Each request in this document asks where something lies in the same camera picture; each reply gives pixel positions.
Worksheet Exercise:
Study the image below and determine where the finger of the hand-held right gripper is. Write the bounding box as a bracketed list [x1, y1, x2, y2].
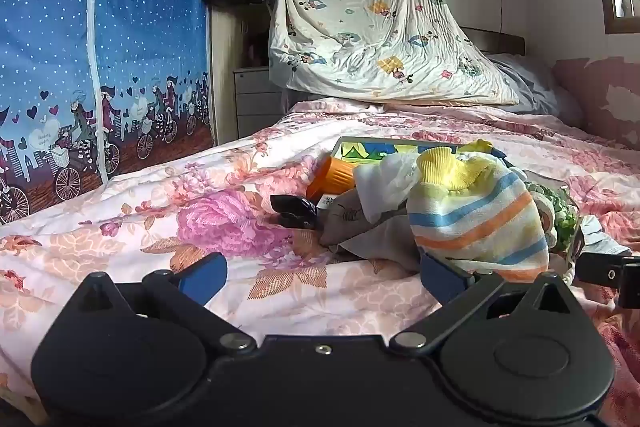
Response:
[575, 252, 624, 286]

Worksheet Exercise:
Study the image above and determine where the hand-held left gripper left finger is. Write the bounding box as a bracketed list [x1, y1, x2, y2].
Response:
[75, 252, 257, 356]

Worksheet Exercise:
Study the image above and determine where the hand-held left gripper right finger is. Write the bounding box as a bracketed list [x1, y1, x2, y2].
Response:
[389, 252, 577, 356]

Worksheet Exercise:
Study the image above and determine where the yellow blue orange striped sock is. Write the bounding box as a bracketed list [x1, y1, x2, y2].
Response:
[406, 147, 551, 284]

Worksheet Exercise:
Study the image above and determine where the grey cloth sock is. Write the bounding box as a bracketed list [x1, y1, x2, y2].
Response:
[318, 188, 422, 271]

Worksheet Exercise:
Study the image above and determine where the black sock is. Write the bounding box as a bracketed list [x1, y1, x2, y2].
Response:
[270, 194, 320, 231]

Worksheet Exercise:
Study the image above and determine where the colourful printed storage box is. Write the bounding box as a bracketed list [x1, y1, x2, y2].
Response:
[330, 137, 512, 168]

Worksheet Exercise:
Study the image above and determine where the glass jar of green bits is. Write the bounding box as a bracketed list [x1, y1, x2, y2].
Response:
[522, 181, 582, 254]

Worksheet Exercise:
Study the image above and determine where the pink floral bedsheet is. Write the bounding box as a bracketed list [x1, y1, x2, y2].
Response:
[0, 99, 640, 427]

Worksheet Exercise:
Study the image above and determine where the orange plastic bottle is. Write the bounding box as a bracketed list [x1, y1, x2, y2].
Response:
[306, 157, 358, 202]

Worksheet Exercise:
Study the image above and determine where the white drawer cabinet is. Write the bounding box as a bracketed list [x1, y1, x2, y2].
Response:
[233, 66, 287, 139]

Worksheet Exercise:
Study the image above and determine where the grey pillow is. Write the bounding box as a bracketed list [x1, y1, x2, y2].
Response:
[487, 53, 587, 128]

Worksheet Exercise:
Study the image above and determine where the beige wooden wardrobe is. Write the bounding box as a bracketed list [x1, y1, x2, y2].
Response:
[209, 0, 274, 146]

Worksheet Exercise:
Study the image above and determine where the dark wooden headboard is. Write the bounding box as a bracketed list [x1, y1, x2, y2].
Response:
[460, 27, 527, 56]

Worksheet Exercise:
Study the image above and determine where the cartoon printed white sheet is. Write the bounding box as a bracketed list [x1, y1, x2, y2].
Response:
[245, 0, 522, 108]

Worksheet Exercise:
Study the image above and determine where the blue printed wardrobe curtain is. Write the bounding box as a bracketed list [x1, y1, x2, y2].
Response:
[0, 0, 217, 226]

